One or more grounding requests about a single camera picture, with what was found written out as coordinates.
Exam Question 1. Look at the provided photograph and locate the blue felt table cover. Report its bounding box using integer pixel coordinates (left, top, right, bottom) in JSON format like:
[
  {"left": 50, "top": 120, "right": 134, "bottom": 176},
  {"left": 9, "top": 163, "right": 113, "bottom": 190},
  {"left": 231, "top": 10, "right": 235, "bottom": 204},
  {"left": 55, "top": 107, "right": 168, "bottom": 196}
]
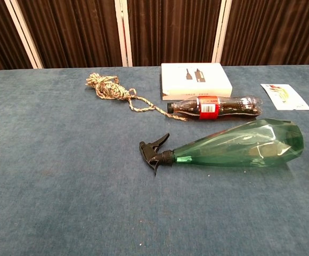
[{"left": 0, "top": 63, "right": 309, "bottom": 256}]

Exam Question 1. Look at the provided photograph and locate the beige braided rope bundle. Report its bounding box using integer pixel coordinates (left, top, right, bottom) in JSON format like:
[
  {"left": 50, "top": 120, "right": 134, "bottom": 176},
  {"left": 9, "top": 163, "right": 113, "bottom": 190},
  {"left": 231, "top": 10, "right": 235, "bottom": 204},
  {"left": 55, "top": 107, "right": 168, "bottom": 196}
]
[{"left": 85, "top": 73, "right": 189, "bottom": 122}]

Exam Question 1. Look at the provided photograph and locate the cola bottle with red label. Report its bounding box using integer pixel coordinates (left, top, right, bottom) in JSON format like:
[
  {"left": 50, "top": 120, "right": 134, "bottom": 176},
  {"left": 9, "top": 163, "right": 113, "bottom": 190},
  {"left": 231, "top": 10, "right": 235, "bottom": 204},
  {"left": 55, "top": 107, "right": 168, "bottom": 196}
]
[{"left": 166, "top": 95, "right": 263, "bottom": 121}]

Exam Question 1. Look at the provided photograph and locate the white flat cardboard box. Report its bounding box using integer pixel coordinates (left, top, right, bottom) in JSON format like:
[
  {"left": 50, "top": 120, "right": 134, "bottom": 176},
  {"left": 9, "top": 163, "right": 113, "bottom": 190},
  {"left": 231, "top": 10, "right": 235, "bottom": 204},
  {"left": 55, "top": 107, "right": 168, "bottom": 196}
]
[{"left": 160, "top": 62, "right": 233, "bottom": 101}]

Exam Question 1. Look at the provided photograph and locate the white printed packet card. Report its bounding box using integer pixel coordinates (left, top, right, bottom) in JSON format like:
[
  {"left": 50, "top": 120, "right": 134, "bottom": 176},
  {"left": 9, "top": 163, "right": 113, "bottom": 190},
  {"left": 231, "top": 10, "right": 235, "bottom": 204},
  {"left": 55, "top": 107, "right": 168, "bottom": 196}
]
[{"left": 260, "top": 83, "right": 309, "bottom": 111}]

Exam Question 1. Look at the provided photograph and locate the green glass bottle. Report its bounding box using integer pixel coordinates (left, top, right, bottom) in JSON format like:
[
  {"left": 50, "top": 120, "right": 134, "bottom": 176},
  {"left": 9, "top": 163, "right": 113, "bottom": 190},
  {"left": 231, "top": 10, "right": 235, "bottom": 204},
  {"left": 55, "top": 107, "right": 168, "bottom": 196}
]
[{"left": 139, "top": 118, "right": 304, "bottom": 177}]

